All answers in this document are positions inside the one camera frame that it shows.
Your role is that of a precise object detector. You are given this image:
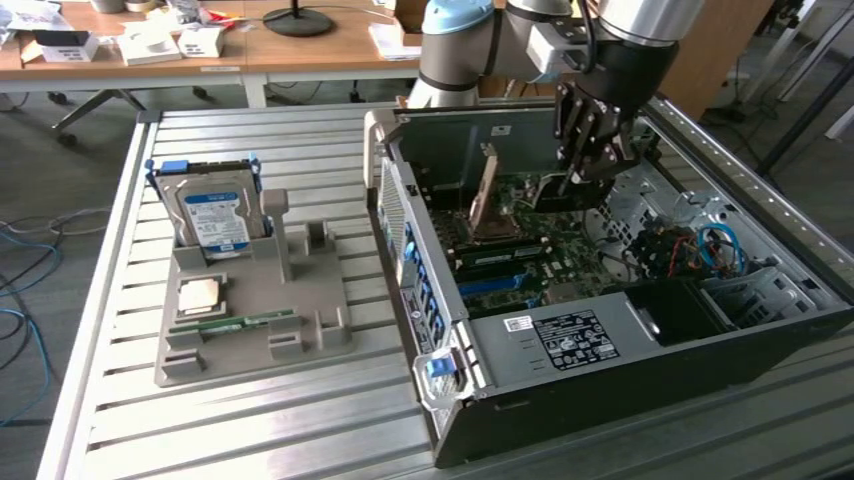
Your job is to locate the black drive box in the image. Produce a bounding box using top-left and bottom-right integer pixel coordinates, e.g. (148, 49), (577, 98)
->
(625, 277), (739, 347)

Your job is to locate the black open PC case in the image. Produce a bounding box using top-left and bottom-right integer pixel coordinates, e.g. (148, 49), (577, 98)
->
(363, 92), (854, 470)

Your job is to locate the silver disk bay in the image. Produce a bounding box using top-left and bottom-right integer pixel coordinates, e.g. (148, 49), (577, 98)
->
(699, 267), (819, 326)

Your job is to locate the white box with black lid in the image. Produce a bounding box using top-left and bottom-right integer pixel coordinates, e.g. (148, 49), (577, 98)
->
(33, 30), (100, 64)

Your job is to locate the small white labelled box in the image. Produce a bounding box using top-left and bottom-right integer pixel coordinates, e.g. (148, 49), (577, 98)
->
(177, 27), (226, 59)

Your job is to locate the perforated metal drive cage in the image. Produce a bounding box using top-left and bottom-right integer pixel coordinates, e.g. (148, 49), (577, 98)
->
(585, 159), (675, 251)

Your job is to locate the black round lamp base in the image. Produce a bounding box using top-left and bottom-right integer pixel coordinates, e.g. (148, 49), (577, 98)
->
(261, 0), (335, 37)

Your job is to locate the green motherboard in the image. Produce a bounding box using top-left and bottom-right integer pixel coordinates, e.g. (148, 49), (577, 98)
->
(425, 182), (635, 319)

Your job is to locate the grey parts rack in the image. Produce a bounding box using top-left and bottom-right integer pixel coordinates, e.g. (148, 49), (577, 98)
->
(153, 188), (355, 389)

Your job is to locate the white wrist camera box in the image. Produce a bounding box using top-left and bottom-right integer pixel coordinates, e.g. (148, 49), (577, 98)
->
(524, 24), (592, 76)

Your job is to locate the installed dark RAM stick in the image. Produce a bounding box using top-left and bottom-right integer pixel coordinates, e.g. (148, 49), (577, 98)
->
(452, 243), (555, 271)

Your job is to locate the white paper stack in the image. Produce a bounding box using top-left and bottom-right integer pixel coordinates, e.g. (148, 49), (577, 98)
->
(368, 22), (423, 62)

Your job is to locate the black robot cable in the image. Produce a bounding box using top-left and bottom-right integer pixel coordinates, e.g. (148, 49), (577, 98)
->
(576, 0), (601, 74)

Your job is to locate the blue floor cable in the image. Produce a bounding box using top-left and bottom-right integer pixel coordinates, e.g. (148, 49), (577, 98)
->
(0, 219), (65, 426)

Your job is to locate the black graphics card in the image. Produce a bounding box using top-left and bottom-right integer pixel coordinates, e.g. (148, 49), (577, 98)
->
(465, 141), (619, 237)

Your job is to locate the grey power supply unit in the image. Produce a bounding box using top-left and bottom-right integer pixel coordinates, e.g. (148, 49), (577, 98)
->
(465, 292), (659, 389)

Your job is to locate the green RAM stick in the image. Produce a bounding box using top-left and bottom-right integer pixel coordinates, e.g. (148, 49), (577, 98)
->
(166, 308), (299, 337)

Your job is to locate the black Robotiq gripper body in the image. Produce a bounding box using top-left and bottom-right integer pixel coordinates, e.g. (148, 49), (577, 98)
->
(556, 39), (680, 121)

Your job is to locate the hard disk in blue caddy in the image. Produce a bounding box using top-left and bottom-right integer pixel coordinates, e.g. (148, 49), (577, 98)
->
(142, 153), (275, 261)

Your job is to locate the white floor cable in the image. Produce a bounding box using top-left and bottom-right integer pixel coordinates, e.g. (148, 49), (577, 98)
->
(0, 207), (112, 236)

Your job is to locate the wide white box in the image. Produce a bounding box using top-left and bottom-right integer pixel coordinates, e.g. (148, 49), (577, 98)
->
(116, 32), (182, 66)

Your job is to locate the blue case latch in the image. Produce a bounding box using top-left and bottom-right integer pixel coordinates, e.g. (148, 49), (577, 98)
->
(425, 352), (461, 377)

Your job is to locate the wooden desk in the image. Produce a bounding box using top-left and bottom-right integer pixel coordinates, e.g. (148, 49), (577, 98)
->
(0, 0), (612, 109)

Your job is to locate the silver CPU chip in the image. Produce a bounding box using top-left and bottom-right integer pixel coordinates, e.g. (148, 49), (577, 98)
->
(176, 277), (225, 317)

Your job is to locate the CPU socket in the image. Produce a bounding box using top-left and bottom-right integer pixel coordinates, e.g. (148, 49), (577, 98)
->
(459, 204), (525, 246)

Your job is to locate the desk leg with castors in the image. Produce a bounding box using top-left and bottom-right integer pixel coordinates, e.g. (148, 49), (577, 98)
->
(50, 88), (148, 146)

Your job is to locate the blue expansion slot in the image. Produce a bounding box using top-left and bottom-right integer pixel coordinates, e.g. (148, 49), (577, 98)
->
(456, 273), (528, 297)

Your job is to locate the blue wire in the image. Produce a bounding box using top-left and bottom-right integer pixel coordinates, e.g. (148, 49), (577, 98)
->
(696, 224), (748, 276)

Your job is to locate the wooden cabinet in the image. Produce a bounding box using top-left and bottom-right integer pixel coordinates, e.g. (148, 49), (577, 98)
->
(656, 0), (775, 121)

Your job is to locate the black and orange wire bundle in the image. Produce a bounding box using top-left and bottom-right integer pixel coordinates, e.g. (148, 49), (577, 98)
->
(623, 224), (702, 279)

